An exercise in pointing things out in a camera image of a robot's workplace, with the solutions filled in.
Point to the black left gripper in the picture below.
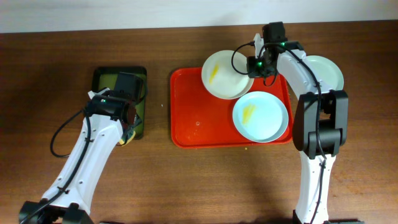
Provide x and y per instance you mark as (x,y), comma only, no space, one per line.
(129,121)

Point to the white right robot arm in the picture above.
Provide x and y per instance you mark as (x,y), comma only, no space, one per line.
(320,123)

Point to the red plastic tray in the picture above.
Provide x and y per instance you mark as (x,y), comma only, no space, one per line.
(199,119)

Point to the light green plate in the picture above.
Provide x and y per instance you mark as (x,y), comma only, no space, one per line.
(327,71)

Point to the black tray with green liquid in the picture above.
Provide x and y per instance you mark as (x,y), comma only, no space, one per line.
(107,79)

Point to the white plate with yellow stain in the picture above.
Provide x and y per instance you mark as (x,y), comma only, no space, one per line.
(221,79)

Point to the yellow green sponge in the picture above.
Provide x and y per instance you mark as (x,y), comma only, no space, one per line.
(127,138)

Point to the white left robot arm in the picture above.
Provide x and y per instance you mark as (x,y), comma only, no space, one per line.
(112,117)

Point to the light blue plate yellow stain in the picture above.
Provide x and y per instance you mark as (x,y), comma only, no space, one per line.
(260,117)

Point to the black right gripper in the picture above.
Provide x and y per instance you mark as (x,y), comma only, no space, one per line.
(252,70)

